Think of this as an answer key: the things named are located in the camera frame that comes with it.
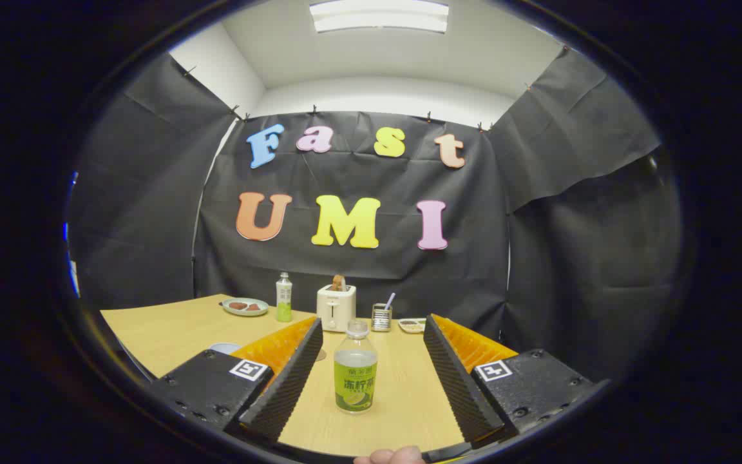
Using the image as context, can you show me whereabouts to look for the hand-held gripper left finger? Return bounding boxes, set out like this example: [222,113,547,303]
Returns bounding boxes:
[150,316,324,445]

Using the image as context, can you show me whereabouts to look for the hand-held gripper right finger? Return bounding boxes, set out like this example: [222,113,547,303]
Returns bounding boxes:
[423,314,610,452]

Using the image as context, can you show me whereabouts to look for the green label juice bottle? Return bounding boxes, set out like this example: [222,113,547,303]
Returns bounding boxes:
[334,320,378,414]

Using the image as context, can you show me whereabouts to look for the capped green label bottle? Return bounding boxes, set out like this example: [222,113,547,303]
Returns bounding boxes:
[276,272,293,323]

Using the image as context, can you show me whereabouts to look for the pale green plate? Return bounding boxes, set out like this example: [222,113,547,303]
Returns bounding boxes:
[222,298,269,317]

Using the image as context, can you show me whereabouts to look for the white toaster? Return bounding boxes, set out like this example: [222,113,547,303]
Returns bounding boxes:
[317,284,357,333]

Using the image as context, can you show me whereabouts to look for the wooden table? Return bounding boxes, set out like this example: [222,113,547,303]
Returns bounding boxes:
[100,294,520,458]

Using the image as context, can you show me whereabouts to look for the black backdrop cloth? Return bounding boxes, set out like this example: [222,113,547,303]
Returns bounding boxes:
[65,48,684,387]

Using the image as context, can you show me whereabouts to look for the ceiling light panel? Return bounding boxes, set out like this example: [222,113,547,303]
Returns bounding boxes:
[309,0,450,34]

